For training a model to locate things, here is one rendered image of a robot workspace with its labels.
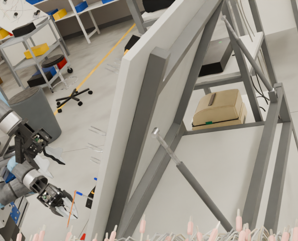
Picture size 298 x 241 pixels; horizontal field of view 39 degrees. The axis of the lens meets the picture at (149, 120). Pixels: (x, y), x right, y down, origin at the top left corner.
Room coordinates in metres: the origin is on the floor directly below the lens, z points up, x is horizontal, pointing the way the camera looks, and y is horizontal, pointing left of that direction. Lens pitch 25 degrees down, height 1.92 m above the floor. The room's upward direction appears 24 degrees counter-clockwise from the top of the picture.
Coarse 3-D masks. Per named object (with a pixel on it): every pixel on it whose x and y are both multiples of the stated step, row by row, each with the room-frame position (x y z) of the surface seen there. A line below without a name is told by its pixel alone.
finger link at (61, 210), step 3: (57, 207) 1.34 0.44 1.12; (60, 207) 1.34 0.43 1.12; (63, 207) 1.34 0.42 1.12; (57, 210) 1.34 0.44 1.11; (60, 210) 1.31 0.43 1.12; (63, 210) 1.33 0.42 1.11; (66, 210) 1.34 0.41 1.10; (60, 213) 1.33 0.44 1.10; (63, 213) 1.30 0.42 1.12; (66, 213) 1.32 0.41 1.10; (69, 213) 1.31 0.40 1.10; (66, 216) 1.30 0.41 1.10; (72, 216) 1.30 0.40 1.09
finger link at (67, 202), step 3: (63, 198) 1.34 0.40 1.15; (66, 198) 1.36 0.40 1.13; (66, 201) 1.33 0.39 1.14; (69, 201) 1.34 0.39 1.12; (66, 204) 1.30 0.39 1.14; (69, 204) 1.32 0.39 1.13; (69, 207) 1.33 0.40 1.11; (75, 207) 1.32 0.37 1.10; (72, 210) 1.32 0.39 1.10; (75, 210) 1.31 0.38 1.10; (75, 213) 1.30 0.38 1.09; (75, 216) 1.30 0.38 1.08
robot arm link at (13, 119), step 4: (12, 112) 1.37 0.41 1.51; (8, 116) 1.36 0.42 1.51; (12, 116) 1.36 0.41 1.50; (16, 116) 1.37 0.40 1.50; (4, 120) 1.35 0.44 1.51; (8, 120) 1.35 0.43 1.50; (12, 120) 1.35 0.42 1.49; (16, 120) 1.35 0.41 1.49; (20, 120) 1.37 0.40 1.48; (0, 124) 1.35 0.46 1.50; (4, 124) 1.34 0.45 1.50; (8, 124) 1.34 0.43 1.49; (12, 124) 1.34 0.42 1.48; (16, 124) 1.35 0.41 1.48; (0, 128) 1.35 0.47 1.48; (4, 128) 1.34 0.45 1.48; (8, 128) 1.34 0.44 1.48; (12, 128) 1.34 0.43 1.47; (4, 132) 1.36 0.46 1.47; (8, 132) 1.35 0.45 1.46
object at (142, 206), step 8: (176, 144) 1.97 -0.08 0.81; (168, 160) 1.85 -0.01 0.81; (160, 168) 1.77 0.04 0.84; (160, 176) 1.75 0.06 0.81; (152, 184) 1.67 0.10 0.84; (152, 192) 1.65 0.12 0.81; (144, 200) 1.58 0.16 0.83; (144, 208) 1.56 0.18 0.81; (136, 216) 1.49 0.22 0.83; (136, 224) 1.47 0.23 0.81; (128, 232) 1.42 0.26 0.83
